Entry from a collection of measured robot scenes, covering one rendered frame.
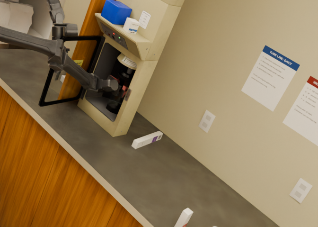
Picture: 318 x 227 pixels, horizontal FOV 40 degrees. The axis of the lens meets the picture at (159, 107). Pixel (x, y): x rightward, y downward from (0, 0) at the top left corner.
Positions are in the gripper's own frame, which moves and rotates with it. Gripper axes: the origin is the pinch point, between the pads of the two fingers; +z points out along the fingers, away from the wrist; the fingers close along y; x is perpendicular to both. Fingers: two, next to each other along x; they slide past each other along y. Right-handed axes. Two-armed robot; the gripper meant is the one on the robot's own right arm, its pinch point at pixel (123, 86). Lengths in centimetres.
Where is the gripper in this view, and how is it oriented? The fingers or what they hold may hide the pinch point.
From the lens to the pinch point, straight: 241.4
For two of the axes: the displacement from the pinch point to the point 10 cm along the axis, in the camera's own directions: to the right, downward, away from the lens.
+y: -6.9, -5.3, 4.9
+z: 6.2, -0.8, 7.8
